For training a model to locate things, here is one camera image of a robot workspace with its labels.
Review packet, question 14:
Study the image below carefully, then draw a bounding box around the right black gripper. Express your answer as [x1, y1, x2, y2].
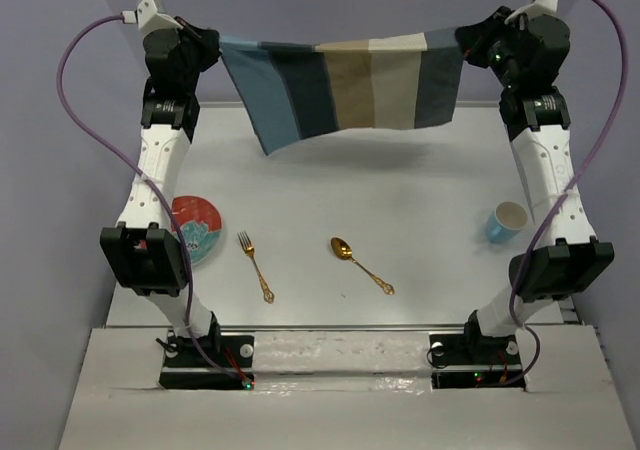
[458, 5, 531, 89]

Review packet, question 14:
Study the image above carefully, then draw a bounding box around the striped blue beige placemat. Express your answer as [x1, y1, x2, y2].
[220, 28, 463, 155]

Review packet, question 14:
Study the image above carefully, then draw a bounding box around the light blue mug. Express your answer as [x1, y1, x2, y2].
[485, 201, 528, 244]

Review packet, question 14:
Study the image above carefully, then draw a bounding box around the red blue floral plate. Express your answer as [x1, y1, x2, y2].
[172, 195, 223, 266]

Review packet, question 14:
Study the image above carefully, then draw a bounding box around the gold fork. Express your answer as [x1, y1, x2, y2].
[238, 231, 275, 304]

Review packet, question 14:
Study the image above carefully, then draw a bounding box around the gold spoon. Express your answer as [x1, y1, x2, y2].
[330, 237, 395, 295]

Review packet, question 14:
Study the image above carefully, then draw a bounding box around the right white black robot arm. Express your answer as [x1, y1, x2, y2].
[455, 7, 614, 362]

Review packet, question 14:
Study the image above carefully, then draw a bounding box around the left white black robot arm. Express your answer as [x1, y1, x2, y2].
[100, 19, 221, 365]

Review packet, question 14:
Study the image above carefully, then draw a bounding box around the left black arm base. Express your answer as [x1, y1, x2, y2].
[156, 331, 255, 391]

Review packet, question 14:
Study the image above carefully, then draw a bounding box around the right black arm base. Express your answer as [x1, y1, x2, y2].
[426, 333, 525, 390]

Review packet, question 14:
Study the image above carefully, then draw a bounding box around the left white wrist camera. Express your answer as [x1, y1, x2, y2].
[121, 0, 180, 36]

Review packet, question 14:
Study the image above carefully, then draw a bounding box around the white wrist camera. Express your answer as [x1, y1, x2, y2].
[505, 0, 558, 24]
[121, 0, 180, 36]

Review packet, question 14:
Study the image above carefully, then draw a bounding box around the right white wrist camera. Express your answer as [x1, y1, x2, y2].
[505, 0, 558, 24]

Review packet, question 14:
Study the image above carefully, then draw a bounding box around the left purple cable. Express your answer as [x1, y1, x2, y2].
[56, 13, 251, 384]

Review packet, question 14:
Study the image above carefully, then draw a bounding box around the purple cable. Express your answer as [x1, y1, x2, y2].
[507, 0, 629, 366]
[56, 13, 251, 384]

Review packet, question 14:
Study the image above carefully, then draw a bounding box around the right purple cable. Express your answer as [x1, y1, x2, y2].
[507, 0, 629, 366]

